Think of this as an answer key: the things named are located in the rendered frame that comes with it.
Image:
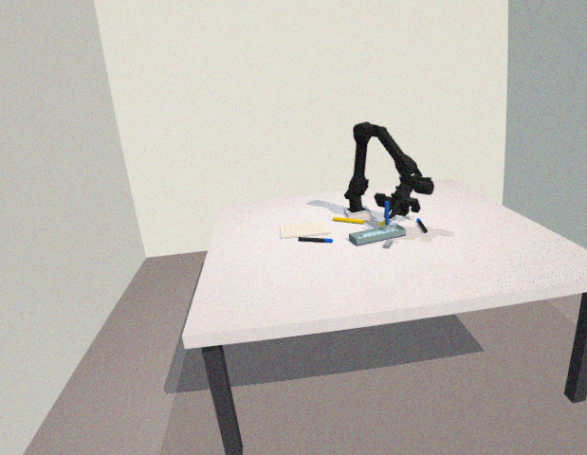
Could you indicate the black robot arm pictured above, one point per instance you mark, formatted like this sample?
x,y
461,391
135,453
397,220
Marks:
x,y
362,132

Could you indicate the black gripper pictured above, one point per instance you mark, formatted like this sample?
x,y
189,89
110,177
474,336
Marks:
x,y
399,200

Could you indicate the black and blue stylus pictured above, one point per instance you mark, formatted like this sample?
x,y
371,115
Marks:
x,y
421,225
321,240

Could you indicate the blue stylus with grey tip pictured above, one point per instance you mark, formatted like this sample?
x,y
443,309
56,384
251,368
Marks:
x,y
386,212

